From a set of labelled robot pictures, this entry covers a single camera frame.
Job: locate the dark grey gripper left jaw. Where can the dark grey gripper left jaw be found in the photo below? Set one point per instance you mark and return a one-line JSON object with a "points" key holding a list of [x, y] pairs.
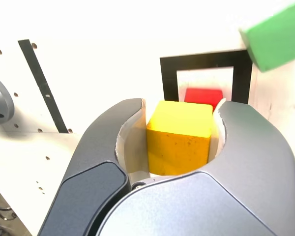
{"points": [[93, 157]]}

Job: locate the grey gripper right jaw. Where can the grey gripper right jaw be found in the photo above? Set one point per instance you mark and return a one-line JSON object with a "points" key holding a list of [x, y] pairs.
{"points": [[248, 172]]}

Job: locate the yellow cube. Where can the yellow cube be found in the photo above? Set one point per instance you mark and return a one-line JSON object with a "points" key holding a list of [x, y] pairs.
{"points": [[177, 142]]}

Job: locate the red cube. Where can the red cube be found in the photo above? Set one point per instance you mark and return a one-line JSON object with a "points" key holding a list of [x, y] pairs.
{"points": [[202, 97]]}

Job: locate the green cube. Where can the green cube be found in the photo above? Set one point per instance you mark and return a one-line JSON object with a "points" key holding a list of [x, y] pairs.
{"points": [[275, 39]]}

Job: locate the black tape square outline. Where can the black tape square outline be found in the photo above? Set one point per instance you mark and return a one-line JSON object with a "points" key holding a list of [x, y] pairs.
{"points": [[168, 78]]}

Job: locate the black tape strip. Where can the black tape strip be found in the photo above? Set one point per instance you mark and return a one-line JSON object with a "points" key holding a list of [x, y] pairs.
{"points": [[43, 86]]}

